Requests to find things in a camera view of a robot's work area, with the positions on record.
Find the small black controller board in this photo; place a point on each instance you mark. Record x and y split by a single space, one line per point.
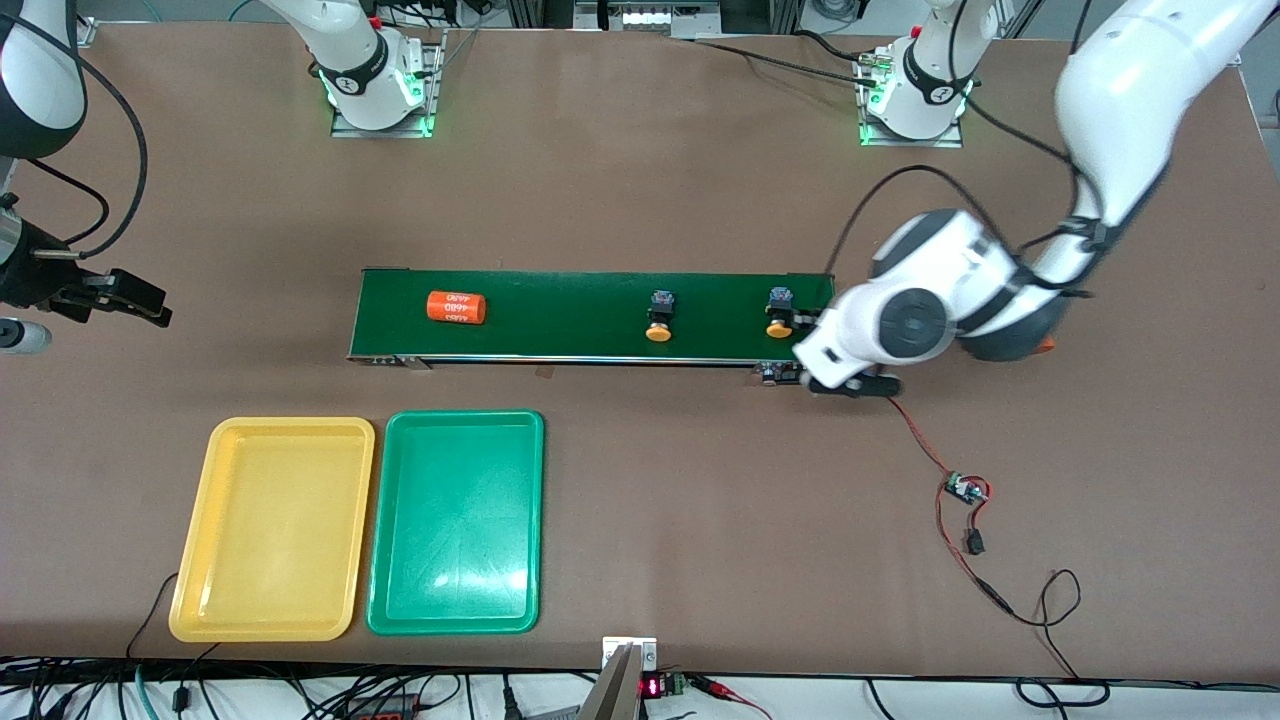
965 489

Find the grey metal camera mount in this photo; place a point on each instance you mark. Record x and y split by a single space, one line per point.
612 695

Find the green plastic tray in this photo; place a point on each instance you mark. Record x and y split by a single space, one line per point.
455 520

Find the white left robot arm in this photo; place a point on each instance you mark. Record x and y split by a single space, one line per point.
1130 90

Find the red black power lead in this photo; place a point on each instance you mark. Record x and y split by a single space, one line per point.
990 593

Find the yellow push button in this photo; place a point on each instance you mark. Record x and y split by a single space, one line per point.
660 305
779 300

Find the green conveyor belt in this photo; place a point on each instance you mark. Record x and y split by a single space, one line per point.
560 315

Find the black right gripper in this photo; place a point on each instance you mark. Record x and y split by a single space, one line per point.
38 278

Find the black inline rocker switch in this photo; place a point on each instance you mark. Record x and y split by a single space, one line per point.
974 543

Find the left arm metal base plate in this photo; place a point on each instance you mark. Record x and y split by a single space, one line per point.
875 140

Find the yellow plastic tray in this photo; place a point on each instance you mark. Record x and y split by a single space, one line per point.
270 530

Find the black power strip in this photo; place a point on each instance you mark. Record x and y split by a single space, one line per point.
385 712

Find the aluminium frame structure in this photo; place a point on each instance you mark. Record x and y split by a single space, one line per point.
645 15

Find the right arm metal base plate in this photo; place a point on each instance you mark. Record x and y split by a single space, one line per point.
435 90

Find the red digit display module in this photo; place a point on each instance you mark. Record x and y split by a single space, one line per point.
652 687

